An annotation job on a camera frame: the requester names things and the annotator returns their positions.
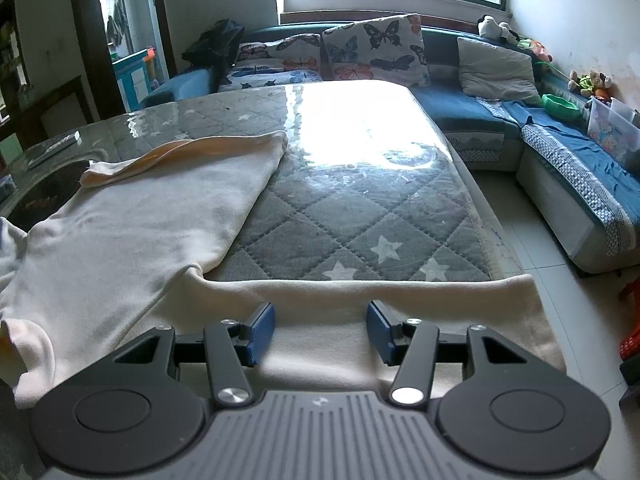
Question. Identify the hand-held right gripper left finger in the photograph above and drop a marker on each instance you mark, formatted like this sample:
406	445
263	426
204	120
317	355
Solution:
260	327

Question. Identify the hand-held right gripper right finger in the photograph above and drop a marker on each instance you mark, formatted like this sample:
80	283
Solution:
378	327

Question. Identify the grey quilted star table cover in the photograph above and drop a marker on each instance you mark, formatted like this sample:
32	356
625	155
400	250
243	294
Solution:
350	180

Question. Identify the blue corner sofa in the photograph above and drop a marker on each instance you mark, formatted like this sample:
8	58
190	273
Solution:
525	130

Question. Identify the red plastic toy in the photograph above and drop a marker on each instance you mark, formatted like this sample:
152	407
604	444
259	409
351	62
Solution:
629	325

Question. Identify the butterfly print sofa cover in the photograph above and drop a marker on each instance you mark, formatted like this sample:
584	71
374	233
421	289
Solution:
272	76

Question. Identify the remote control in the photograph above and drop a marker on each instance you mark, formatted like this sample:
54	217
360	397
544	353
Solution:
54	149

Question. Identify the small butterfly print cushion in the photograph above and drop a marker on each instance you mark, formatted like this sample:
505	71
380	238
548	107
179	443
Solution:
280	52

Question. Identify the large butterfly print cushion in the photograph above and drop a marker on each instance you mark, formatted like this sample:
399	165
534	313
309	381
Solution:
375	50

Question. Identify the teal cabinet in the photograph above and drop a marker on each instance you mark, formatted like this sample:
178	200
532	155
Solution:
134	77

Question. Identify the grey plain cushion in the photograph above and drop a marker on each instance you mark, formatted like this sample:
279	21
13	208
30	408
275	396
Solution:
495	72

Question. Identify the green plastic bowl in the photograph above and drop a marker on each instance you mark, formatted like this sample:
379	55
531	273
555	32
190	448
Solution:
561	105

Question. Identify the black bag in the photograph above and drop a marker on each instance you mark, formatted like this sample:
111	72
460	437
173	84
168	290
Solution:
212	42

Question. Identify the clear plastic storage box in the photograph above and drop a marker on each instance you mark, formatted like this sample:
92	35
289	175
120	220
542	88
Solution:
612	122

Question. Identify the panda plush toy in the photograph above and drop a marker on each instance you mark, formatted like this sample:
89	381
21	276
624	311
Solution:
492	27

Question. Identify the brown plush toys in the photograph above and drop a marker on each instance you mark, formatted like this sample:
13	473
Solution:
590	82

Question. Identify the dark wooden door frame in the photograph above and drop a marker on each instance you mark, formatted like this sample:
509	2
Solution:
92	35

